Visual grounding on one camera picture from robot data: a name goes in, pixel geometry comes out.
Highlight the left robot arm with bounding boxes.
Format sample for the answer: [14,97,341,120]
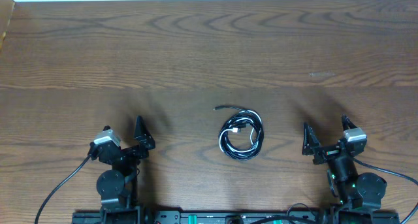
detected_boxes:
[88,116,155,223]

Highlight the black usb cable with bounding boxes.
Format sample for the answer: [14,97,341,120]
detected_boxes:
[214,105,265,161]

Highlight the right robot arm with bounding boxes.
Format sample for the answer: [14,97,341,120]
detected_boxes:
[302,115,387,223]

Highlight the cardboard side panel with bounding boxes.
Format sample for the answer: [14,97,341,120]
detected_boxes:
[0,0,16,48]

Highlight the white usb cable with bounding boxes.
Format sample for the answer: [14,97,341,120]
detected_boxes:
[219,111,264,154]

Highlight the camera black cable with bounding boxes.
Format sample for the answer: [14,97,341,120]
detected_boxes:
[351,157,418,224]
[34,154,93,224]

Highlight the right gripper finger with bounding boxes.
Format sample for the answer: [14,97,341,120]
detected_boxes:
[302,123,321,155]
[341,114,357,130]

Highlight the right camera black cable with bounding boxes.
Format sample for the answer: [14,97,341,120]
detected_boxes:
[351,157,418,224]

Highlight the left camera black cable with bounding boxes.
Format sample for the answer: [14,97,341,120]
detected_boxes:
[34,154,93,224]

